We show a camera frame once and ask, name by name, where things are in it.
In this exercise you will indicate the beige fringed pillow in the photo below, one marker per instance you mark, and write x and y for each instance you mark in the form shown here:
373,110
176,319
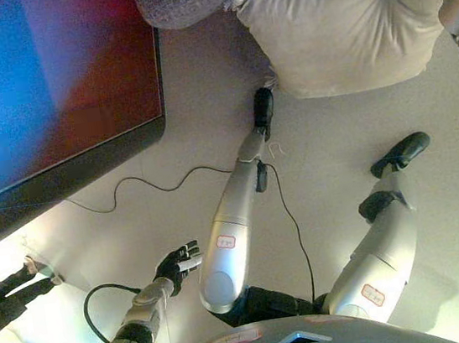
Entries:
342,34

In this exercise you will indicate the silver right robot leg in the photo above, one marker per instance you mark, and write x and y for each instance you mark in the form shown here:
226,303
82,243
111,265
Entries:
380,253

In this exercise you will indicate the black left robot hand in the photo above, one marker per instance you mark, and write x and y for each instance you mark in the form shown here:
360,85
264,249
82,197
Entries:
174,267

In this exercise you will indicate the person in dark clothes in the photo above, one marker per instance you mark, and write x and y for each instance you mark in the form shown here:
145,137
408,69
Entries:
12,289

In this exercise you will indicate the black left robot foot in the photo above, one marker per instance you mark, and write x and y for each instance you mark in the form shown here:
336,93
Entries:
263,105

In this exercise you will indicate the silver left robot leg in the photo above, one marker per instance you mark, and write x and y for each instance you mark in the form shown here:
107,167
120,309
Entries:
231,230

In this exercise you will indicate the black right robot foot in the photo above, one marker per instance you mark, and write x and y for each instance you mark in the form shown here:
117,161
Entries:
404,150

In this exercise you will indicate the black robot foot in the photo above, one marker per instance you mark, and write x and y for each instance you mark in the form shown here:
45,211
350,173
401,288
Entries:
404,150
263,105

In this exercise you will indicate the silver robot leg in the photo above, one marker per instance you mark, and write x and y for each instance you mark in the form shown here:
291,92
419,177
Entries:
231,230
380,253

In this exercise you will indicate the large flat screen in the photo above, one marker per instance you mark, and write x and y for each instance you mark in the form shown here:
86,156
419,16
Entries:
53,84

